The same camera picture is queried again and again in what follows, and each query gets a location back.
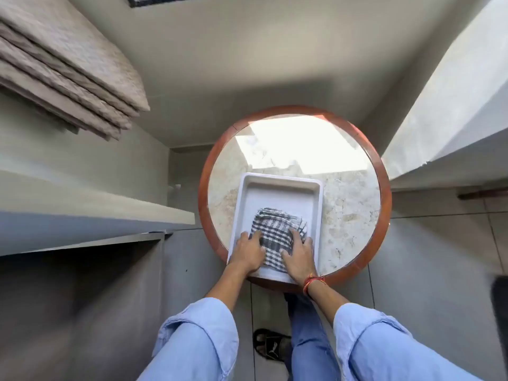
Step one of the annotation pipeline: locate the person's right hand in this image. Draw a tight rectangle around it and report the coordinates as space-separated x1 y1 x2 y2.
280 228 318 285

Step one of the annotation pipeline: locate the person's left hand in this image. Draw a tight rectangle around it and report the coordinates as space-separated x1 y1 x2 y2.
228 230 266 276

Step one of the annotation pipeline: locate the black white checkered cloth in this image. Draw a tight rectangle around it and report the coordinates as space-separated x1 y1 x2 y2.
248 207 308 273

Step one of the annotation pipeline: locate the person's left forearm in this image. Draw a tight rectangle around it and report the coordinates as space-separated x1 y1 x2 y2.
137 266 249 381

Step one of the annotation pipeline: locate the person's right forearm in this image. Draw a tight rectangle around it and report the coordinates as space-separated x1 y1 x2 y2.
303 275 483 381

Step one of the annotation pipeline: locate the red thread wristband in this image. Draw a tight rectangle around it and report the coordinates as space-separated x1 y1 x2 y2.
302 274 326 298

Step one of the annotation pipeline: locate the white rectangular plastic tray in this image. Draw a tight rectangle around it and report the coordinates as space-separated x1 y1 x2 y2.
226 172 324 285

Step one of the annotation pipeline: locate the round marble wooden-rim table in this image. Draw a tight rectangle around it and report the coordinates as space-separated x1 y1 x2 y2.
198 106 393 293

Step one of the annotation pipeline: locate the black sandal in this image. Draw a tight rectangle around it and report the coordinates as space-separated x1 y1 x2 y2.
252 328 293 363

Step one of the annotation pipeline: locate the person's blue jeans leg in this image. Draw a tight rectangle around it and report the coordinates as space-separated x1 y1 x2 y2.
283 293 343 381

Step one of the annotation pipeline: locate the grey ledge shelf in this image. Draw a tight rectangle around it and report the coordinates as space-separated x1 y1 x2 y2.
0 170 196 257

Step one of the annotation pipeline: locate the black floor mat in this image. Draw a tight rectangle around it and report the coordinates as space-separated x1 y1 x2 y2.
490 275 508 356

